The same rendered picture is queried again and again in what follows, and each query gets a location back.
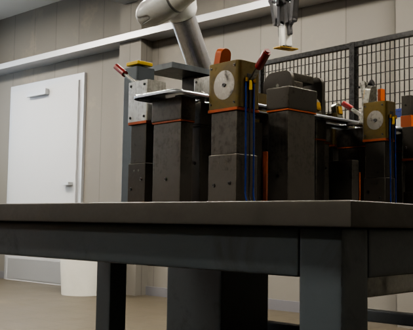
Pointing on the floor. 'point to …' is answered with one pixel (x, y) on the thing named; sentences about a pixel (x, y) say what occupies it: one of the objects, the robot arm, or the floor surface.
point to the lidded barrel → (78, 277)
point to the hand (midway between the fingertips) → (285, 36)
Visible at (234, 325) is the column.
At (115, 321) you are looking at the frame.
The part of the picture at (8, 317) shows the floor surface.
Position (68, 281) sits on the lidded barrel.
